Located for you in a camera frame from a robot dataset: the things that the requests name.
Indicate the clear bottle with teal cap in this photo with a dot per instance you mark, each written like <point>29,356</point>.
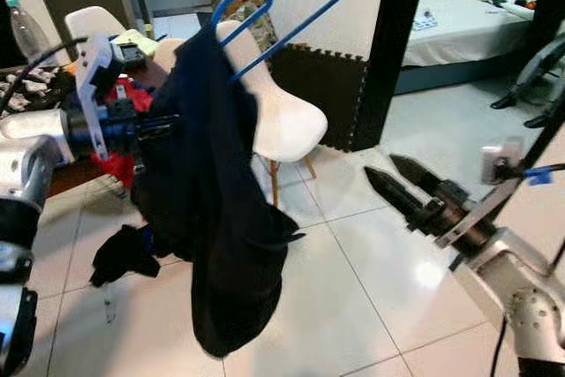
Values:
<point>26,37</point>

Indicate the white bed mattress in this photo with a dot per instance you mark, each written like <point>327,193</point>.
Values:
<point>468,37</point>

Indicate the plain red shirt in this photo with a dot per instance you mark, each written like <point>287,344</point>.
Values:
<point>132,99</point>

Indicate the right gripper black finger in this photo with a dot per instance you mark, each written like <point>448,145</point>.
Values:
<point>397,196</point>
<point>419,176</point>

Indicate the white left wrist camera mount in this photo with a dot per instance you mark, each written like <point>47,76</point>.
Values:
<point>93,77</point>

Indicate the dark navy hoodie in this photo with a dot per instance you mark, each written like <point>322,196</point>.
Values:
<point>212,200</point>

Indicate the black door frame post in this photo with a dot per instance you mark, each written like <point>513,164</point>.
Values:
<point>393,41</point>

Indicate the white plastic chair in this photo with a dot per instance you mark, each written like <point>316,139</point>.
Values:
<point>88,22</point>
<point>282,112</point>

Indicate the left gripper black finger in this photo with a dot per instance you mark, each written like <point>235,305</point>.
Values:
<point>159,117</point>
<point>157,132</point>

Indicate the blue plastic hanger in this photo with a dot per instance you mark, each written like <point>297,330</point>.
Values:
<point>309,20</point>

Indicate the black foam mat panel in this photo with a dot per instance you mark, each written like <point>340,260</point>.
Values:
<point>318,99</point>

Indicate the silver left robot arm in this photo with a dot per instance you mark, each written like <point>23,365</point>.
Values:
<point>26,156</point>

